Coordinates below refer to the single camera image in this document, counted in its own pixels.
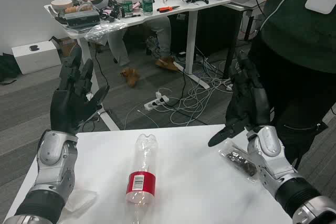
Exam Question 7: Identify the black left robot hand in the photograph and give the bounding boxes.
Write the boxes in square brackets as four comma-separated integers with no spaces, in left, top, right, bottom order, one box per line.
[49,46,110,137]

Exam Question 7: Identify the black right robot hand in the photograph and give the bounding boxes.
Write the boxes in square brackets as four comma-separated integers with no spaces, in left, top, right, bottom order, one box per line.
[207,50,271,148]

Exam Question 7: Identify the bottle with red label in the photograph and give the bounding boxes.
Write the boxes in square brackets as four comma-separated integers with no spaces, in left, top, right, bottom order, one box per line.
[125,133,158,224]

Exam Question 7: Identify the white cardboard box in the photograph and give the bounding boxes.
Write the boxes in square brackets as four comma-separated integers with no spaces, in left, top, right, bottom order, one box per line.
[11,40,61,75]

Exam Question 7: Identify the clear packet with dark contents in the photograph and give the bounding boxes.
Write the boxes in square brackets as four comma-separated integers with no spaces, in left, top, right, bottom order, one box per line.
[218,140,260,183]

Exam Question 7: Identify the brown cardboard box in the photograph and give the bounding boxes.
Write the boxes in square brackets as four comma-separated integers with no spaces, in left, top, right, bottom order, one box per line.
[56,37,79,57]

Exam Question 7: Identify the desk with black legs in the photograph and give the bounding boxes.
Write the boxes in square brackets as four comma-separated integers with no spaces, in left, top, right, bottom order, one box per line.
[223,0,266,80]

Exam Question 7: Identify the black bag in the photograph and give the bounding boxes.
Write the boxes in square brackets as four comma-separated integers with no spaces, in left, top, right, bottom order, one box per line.
[0,52,22,86]

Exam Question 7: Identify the brown shoe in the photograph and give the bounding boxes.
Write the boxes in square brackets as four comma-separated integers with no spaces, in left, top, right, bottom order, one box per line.
[154,56,179,72]
[120,67,141,88]

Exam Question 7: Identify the standing person in dark clothes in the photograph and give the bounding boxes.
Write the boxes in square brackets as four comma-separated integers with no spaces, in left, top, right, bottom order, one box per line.
[248,0,336,164]

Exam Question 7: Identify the clear plastic bag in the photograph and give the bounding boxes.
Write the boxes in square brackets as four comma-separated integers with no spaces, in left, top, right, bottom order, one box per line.
[84,20,128,41]

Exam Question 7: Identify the white power strip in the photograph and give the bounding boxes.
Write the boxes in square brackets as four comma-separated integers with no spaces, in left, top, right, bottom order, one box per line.
[143,91,170,111]

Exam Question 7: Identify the grey equipment case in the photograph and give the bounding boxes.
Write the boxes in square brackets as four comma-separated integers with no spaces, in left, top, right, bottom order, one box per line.
[64,10,101,29]

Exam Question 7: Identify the crumpled white tissue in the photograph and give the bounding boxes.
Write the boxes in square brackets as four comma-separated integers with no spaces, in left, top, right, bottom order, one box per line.
[64,189,97,213]

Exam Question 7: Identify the white bowl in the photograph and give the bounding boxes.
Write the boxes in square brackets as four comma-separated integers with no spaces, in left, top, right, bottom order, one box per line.
[50,0,74,12]

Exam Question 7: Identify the seated person in grey trousers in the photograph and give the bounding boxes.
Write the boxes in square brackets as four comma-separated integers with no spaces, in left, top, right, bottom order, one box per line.
[101,0,190,67]

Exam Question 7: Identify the white standing desk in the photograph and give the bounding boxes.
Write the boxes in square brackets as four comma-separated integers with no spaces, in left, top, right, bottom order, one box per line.
[44,0,232,132]

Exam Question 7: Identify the white cable tangle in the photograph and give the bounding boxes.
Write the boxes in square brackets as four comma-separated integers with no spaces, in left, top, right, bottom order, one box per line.
[124,58,234,130]

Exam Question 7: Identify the orange-handled pliers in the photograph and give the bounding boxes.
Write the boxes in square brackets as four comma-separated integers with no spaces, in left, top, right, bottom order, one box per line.
[156,5,181,13]

